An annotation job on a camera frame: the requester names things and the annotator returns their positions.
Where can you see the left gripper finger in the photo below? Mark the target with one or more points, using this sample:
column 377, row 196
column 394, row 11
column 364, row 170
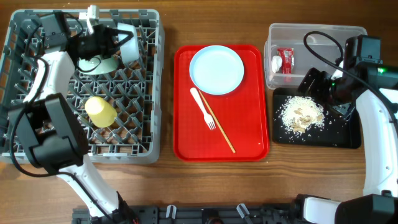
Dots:
column 117, row 43
column 120, row 34

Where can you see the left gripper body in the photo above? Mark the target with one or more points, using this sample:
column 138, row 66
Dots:
column 99, row 46

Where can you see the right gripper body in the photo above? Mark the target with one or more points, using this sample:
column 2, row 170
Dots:
column 323, row 88

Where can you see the light blue bowl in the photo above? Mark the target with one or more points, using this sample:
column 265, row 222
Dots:
column 129, row 50

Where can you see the green bowl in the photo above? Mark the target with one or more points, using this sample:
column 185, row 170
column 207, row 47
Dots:
column 98, row 66

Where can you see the rice food waste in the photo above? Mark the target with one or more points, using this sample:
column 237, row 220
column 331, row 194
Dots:
column 300, row 114

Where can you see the red sauce packet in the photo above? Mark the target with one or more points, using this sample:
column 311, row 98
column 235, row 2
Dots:
column 287, row 55

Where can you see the white napkin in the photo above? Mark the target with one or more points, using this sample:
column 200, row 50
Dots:
column 276, row 63

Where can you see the yellow plastic cup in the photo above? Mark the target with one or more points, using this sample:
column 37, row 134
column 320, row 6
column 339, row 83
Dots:
column 101, row 113

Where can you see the white plastic fork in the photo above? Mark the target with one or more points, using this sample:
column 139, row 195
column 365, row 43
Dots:
column 207, row 117

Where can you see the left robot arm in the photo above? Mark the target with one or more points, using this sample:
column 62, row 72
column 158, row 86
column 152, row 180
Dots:
column 47, row 128

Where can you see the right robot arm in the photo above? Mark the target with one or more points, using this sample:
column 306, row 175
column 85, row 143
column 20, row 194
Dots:
column 370, row 88

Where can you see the black waste tray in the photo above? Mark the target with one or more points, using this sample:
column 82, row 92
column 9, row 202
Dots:
column 335, row 132

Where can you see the grey dishwasher rack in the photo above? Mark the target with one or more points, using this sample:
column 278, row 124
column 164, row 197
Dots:
column 133, row 89

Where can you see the red serving tray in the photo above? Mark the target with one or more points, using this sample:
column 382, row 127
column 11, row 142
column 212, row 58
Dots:
column 243, row 135

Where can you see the light blue plate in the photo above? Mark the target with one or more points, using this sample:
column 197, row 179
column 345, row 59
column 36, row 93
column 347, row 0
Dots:
column 216, row 70

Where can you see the wooden chopstick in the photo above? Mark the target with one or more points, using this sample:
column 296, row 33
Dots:
column 217, row 123

